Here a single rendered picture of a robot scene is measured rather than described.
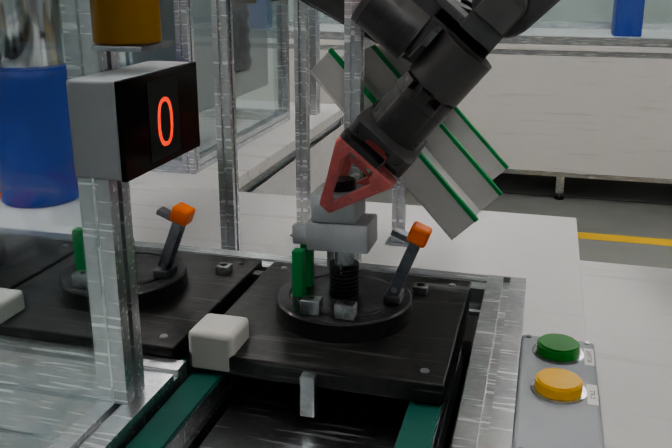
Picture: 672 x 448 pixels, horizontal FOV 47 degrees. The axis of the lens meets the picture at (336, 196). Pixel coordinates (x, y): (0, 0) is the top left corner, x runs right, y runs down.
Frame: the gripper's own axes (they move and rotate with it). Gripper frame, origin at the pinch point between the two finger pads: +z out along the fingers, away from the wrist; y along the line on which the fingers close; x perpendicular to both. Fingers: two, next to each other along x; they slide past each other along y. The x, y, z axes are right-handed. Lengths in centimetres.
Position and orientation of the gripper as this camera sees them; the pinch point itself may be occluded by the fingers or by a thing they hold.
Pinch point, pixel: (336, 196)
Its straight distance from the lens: 77.3
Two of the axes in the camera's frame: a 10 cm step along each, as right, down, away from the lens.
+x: 7.4, 6.7, -0.2
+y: -2.7, 2.8, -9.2
